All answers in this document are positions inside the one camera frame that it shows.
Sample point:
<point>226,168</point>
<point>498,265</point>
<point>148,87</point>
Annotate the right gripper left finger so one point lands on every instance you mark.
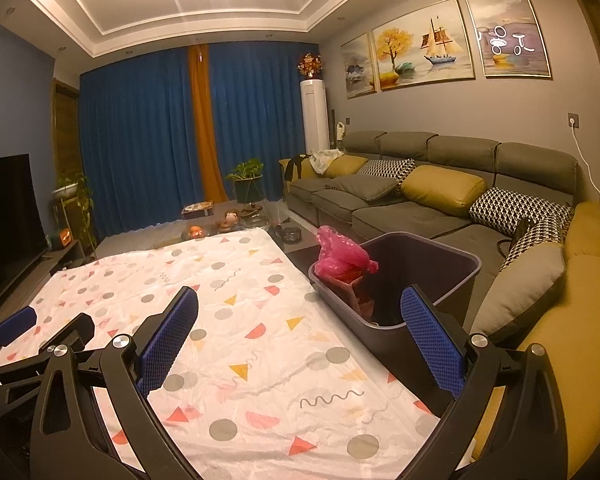
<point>69,441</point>

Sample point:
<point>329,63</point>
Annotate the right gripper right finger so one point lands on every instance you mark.
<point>505,420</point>

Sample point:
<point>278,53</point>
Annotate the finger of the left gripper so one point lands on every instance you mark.
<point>16,325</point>
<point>65,348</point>

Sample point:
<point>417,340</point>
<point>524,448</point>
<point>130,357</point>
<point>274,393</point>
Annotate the pink plastic bag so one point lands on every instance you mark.
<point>340,258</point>

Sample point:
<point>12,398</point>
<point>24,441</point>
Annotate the dark TV cabinet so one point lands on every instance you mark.
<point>22,290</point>

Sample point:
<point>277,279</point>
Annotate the black television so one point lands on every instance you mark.
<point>22,239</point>

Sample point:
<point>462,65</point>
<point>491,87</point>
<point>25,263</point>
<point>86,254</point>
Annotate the plant on stand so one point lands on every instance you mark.
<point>74,205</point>

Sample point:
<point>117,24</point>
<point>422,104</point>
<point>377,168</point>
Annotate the grey sectional sofa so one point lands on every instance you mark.
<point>570,330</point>

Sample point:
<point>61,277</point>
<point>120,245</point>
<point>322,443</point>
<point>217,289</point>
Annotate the large grey pillow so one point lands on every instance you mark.
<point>521,293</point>

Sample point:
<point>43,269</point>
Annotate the patterned white tablecloth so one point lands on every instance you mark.
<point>269,384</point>

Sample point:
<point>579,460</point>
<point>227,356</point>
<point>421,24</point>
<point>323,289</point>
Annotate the blue curtain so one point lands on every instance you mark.
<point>137,128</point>

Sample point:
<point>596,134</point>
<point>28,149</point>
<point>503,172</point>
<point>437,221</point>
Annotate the orange curtain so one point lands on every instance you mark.
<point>208,159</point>

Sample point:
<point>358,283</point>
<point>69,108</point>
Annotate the potted green plant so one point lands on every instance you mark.
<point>247,181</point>

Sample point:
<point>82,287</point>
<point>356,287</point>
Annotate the patterned black white cushion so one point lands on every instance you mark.
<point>526,220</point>

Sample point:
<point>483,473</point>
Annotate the yellow cushion near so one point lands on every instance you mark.
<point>449,191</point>

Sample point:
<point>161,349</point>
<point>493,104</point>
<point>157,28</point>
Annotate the yellow cushion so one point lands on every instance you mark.
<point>344,165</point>
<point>449,191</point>

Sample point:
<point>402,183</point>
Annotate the grey cushion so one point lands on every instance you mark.
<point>363,186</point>

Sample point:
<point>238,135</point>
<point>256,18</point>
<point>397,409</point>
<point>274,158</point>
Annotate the far patterned cushion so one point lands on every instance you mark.
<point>395,169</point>

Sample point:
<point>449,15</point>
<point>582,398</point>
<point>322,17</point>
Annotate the yellow cushion far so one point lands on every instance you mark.
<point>344,165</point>

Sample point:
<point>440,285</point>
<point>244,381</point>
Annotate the white standing air conditioner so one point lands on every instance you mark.
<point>314,113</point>

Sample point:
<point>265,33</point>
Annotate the flower decoration on conditioner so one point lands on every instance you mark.
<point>310,65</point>

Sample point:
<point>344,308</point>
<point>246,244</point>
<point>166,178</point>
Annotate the triptych wall painting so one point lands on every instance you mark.
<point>432,44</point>

